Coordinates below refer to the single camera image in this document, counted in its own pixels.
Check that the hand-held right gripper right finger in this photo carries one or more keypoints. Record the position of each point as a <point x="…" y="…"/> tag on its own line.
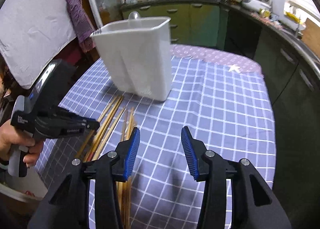
<point x="189" y="155"/>

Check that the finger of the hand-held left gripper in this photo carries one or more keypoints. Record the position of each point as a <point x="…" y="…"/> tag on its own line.
<point x="82" y="125"/>

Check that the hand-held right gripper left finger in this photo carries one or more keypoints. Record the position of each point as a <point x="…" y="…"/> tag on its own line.
<point x="132" y="155"/>

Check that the pile of bamboo chopsticks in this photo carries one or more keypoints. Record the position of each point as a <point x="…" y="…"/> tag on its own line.
<point x="110" y="122"/>

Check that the white plastic utensil holder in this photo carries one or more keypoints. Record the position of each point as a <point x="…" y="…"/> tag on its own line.
<point x="140" y="56"/>

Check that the person's left hand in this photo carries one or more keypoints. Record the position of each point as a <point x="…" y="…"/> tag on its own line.
<point x="7" y="138"/>

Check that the blue checked tablecloth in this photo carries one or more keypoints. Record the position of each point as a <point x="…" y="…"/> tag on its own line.
<point x="212" y="119"/>

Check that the white cloth sheet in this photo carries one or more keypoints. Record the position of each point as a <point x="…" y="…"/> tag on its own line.
<point x="32" y="31"/>

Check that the white plastic tub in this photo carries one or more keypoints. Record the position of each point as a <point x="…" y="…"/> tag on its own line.
<point x="22" y="186"/>

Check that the purple checked apron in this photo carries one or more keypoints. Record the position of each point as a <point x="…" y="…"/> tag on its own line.
<point x="77" y="11"/>

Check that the white paper scrap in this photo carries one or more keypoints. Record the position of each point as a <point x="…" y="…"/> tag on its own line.
<point x="234" y="68"/>

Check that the pink patterned tablecloth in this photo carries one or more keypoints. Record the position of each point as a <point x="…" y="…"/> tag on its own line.
<point x="212" y="56"/>

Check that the metal spoon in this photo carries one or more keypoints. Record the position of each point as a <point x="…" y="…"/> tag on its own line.
<point x="134" y="15"/>

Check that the dark kitchen cabinets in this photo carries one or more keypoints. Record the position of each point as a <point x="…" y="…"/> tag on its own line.
<point x="275" y="69"/>

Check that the green kitchen cabinets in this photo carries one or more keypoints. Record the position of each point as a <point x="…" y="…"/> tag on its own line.
<point x="195" y="21"/>

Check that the metal faucet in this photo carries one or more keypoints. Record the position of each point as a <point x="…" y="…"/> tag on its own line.
<point x="298" y="29"/>

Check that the yellow cloth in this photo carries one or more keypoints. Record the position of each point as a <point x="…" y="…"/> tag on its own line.
<point x="292" y="16"/>

